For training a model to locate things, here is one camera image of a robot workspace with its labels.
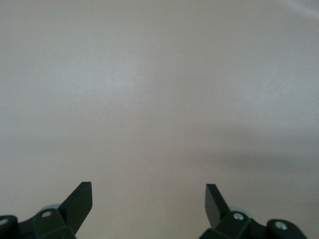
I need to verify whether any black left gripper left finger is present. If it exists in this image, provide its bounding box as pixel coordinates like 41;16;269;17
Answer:
0;181;93;239

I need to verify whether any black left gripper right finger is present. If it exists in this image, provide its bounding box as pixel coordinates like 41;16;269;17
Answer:
198;183;309;239

